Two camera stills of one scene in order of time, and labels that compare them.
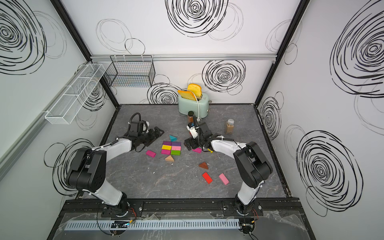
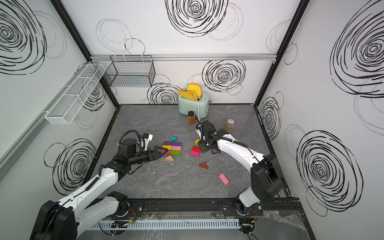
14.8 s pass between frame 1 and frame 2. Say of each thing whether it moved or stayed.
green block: stayed
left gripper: moved
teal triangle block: stayed
